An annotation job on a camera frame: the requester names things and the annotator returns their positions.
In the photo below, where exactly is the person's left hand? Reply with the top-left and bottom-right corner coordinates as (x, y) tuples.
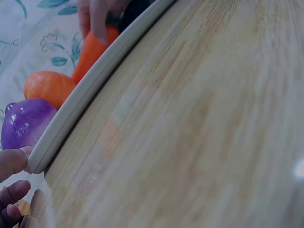
(0, 146), (34, 228)

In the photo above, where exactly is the person's right hand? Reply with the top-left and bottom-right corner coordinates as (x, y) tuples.
(77, 0), (130, 46)

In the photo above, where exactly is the orange toy carrot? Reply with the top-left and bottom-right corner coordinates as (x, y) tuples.
(71, 24), (120, 85)

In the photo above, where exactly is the white round plate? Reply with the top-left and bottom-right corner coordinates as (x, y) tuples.
(27, 0), (178, 175)

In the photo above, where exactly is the black rounded object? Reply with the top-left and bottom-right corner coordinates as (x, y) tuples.
(107, 0), (156, 34)

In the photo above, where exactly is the purple toy onion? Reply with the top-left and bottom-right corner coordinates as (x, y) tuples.
(0, 98), (58, 151)

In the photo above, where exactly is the orange round toy fruit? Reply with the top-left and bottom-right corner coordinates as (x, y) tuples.
(23, 70), (77, 111)

